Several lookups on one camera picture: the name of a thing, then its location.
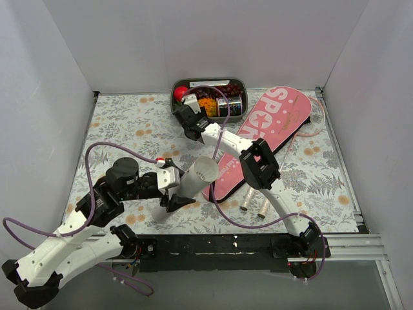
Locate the floral table mat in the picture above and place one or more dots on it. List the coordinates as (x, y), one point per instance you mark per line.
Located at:
(311, 171)

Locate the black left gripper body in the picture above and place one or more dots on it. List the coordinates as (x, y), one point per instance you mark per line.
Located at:
(166, 196)

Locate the dark red grapes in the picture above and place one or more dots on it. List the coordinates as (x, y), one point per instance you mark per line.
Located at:
(229, 90)

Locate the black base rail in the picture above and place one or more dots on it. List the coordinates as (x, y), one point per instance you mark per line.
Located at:
(223, 252)

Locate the pink racket cover bag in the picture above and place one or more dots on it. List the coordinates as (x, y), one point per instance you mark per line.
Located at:
(278, 114)

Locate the right badminton racket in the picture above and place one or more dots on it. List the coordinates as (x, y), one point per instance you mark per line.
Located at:
(266, 204)

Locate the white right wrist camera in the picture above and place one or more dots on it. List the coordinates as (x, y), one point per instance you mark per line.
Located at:
(191, 101)

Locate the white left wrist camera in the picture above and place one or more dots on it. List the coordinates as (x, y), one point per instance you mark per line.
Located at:
(167, 174)

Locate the orange flower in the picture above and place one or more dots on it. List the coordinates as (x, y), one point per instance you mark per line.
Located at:
(210, 106)

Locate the white shuttlecock tube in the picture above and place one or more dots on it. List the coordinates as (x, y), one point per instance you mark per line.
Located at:
(201, 174)

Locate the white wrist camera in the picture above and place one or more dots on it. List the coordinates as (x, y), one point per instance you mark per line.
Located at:
(191, 101)
(167, 174)

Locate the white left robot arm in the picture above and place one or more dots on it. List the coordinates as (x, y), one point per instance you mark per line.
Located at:
(40, 275)

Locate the grey plastic tray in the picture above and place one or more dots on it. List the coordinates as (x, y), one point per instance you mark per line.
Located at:
(185, 82)

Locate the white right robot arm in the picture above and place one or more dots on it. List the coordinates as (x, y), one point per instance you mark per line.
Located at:
(261, 171)

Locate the red apple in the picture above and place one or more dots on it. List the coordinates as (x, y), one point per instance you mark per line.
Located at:
(179, 93)

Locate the white label strip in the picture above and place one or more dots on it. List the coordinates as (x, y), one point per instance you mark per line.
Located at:
(212, 83)

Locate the shiny patterned can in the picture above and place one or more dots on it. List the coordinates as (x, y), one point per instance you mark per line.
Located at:
(233, 107)

